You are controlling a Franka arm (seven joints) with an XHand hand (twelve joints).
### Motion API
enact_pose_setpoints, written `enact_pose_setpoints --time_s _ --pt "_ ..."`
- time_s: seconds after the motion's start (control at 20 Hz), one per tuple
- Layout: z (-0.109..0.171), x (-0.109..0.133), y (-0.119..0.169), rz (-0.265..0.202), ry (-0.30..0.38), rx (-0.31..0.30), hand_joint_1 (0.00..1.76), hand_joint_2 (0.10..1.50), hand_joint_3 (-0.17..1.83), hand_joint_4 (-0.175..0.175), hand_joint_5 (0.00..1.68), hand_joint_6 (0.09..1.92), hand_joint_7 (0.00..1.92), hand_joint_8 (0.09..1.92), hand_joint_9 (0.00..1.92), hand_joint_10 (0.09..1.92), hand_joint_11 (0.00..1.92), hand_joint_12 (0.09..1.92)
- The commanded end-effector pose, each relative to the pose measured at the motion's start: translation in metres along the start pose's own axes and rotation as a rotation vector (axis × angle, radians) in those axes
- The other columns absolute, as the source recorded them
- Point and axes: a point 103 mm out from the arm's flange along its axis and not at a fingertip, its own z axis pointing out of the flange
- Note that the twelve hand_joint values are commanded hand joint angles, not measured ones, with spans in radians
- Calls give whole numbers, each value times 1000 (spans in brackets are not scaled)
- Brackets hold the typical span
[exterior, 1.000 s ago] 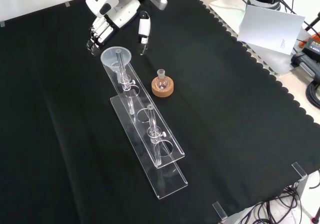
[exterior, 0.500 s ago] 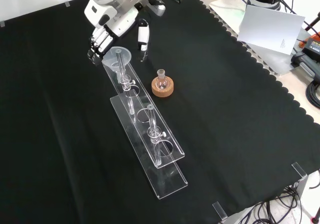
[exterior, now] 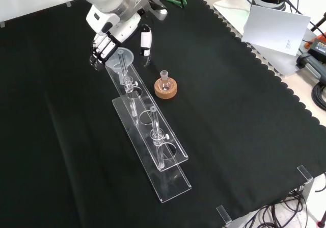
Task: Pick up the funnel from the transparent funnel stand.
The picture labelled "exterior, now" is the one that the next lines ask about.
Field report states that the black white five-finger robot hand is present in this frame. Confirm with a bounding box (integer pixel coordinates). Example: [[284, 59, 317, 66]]
[[86, 5, 153, 72]]

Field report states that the translucent plastic funnel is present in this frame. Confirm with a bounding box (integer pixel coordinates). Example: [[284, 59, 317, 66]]
[[105, 47, 135, 85]]

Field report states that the clear acrylic funnel stand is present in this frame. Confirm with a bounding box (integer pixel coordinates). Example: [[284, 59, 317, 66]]
[[105, 48, 193, 204]]

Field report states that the clear round-bottom flask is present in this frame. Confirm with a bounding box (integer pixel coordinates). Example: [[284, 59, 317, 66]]
[[158, 70, 172, 91]]

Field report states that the pale board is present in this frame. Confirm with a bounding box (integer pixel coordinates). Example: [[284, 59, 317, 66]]
[[212, 0, 326, 78]]

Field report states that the black bench cloth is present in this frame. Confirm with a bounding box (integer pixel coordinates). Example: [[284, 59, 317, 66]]
[[0, 0, 326, 228]]

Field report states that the white paper card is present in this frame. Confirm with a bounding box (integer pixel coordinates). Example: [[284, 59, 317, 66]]
[[241, 4, 312, 58]]

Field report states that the black orange power unit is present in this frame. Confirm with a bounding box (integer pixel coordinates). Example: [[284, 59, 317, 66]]
[[304, 33, 326, 58]]

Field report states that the cork ring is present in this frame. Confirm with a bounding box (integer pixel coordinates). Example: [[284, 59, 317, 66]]
[[154, 77, 178, 100]]

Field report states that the black handle device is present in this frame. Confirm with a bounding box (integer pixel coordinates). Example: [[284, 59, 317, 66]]
[[296, 52, 326, 84]]

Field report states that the coiled black cable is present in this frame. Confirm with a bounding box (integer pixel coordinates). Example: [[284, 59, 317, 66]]
[[311, 81, 326, 112]]

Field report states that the black floor cable bundle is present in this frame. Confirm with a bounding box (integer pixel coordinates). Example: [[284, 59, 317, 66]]
[[251, 186, 326, 228]]

